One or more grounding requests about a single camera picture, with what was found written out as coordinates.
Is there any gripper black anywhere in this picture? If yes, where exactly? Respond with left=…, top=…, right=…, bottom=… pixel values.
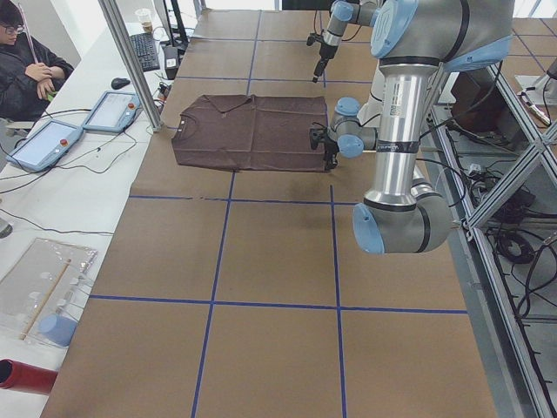
left=309, top=126, right=339, bottom=172
left=306, top=31, right=335, bottom=83

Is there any dark brown t-shirt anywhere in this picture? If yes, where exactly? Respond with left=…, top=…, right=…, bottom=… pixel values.
left=171, top=95, right=326, bottom=172

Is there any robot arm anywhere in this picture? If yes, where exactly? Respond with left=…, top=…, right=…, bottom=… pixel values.
left=306, top=1, right=380, bottom=83
left=308, top=1, right=514, bottom=254

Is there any black keyboard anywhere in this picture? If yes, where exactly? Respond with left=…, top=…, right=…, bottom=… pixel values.
left=129, top=33, right=160, bottom=71

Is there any plastic drink cup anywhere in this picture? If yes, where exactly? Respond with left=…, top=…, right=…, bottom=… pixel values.
left=135, top=8, right=153, bottom=34

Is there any black computer mouse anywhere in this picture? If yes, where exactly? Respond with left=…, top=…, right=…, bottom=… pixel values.
left=111, top=78, right=131, bottom=90

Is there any seated person in black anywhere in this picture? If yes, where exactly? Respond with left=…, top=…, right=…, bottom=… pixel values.
left=1, top=1, right=74, bottom=121

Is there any clear plastic bag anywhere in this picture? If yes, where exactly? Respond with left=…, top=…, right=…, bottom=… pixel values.
left=1, top=239, right=97, bottom=347

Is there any blue plastic cup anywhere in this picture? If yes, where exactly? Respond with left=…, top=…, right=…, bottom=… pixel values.
left=38, top=313, right=77, bottom=347

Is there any wooden stick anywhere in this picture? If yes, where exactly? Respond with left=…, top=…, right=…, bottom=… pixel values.
left=19, top=259, right=71, bottom=340

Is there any red cylinder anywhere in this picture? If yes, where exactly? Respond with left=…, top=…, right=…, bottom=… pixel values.
left=1, top=359, right=57, bottom=395

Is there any aluminium frame cage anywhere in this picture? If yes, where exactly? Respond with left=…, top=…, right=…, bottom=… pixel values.
left=424, top=53, right=556, bottom=417

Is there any teach pendant near post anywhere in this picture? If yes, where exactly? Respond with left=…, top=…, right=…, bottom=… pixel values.
left=82, top=91, right=140, bottom=133

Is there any aluminium frame post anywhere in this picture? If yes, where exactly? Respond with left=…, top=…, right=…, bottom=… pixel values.
left=98, top=0, right=163, bottom=132

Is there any teach pendant far from post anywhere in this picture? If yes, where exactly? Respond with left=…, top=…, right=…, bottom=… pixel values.
left=6, top=120, right=84, bottom=172

